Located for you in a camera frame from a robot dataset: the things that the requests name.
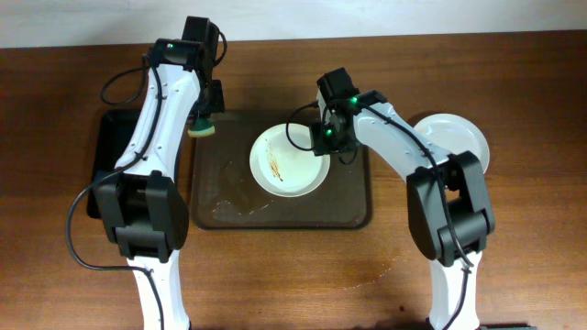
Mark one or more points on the green yellow sponge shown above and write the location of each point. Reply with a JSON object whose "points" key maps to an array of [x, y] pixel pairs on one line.
{"points": [[201, 127]]}

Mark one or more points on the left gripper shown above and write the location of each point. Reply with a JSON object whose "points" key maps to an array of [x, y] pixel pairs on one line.
{"points": [[216, 103]]}

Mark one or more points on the white plate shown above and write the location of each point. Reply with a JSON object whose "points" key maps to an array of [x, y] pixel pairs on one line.
{"points": [[280, 168], [456, 134]]}

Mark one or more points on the brown translucent tray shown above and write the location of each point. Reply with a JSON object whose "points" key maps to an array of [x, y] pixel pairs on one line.
{"points": [[225, 195]]}

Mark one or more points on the black plastic tray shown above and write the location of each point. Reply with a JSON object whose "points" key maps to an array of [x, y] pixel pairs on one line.
{"points": [[116, 129]]}

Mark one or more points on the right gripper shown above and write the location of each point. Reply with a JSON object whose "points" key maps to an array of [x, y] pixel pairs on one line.
{"points": [[322, 147]]}

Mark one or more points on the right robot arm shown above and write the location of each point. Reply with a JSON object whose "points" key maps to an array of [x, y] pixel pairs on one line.
{"points": [[450, 214]]}

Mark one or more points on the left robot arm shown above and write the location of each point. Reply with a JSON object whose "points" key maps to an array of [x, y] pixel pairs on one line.
{"points": [[142, 211]]}

